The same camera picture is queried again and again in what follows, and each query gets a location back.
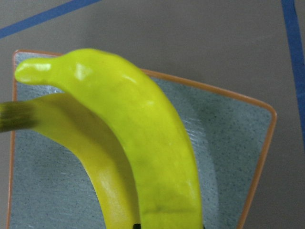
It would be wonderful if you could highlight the yellow banana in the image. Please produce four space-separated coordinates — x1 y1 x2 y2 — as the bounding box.
0 94 141 229
15 49 203 229

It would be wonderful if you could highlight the grey square plate orange rim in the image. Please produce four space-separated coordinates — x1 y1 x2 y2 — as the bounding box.
12 50 276 229

